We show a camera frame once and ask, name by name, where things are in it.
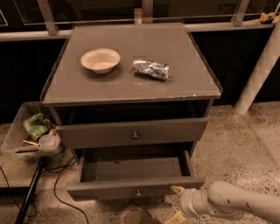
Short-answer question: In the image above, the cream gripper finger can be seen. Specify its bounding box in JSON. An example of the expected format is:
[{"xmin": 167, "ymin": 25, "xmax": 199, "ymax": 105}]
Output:
[
  {"xmin": 171, "ymin": 185, "xmax": 186, "ymax": 195},
  {"xmin": 164, "ymin": 210, "xmax": 186, "ymax": 224}
]

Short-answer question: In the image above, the grey drawer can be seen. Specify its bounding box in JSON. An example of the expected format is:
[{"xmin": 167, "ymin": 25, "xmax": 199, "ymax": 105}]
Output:
[
  {"xmin": 67, "ymin": 150, "xmax": 204, "ymax": 200},
  {"xmin": 57, "ymin": 118, "xmax": 207, "ymax": 149}
]

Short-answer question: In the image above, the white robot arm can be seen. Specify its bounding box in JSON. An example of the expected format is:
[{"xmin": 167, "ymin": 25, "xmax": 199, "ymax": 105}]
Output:
[{"xmin": 164, "ymin": 181, "xmax": 280, "ymax": 224}]

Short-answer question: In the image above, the grey wooden drawer cabinet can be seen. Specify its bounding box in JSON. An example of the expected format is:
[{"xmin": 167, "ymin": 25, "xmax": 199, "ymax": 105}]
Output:
[{"xmin": 39, "ymin": 22, "xmax": 223, "ymax": 165}]

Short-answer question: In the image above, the clear plastic cup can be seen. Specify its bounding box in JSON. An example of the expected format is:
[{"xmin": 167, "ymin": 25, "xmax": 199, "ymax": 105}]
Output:
[{"xmin": 38, "ymin": 135, "xmax": 56, "ymax": 147}]

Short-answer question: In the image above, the white paper bowl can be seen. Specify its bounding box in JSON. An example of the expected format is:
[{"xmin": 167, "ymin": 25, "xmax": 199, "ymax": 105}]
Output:
[{"xmin": 80, "ymin": 48, "xmax": 121, "ymax": 74}]

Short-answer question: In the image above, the green snack bag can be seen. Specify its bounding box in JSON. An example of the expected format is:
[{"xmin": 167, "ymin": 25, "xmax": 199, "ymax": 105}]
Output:
[{"xmin": 23, "ymin": 113, "xmax": 49, "ymax": 140}]

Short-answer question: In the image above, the black metal pole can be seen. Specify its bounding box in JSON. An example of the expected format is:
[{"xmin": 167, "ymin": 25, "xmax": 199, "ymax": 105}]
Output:
[{"xmin": 15, "ymin": 157, "xmax": 46, "ymax": 224}]

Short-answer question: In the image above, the clear plastic bin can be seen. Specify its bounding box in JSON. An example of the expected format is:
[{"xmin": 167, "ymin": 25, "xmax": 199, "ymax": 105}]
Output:
[{"xmin": 1, "ymin": 101, "xmax": 62, "ymax": 162}]

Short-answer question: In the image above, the brass can in bin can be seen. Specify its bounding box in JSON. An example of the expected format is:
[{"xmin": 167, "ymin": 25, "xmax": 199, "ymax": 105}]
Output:
[{"xmin": 22, "ymin": 140, "xmax": 39, "ymax": 146}]

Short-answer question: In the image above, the yellow object on ledge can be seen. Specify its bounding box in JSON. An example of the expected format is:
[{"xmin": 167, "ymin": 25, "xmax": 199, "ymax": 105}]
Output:
[{"xmin": 259, "ymin": 12, "xmax": 279, "ymax": 24}]

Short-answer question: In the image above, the white diagonal post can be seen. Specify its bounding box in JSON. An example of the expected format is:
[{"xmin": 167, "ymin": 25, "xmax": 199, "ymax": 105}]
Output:
[{"xmin": 234, "ymin": 21, "xmax": 280, "ymax": 116}]

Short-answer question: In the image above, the metal railing frame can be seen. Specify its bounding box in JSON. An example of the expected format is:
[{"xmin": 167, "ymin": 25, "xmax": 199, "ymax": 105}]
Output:
[{"xmin": 0, "ymin": 0, "xmax": 280, "ymax": 42}]

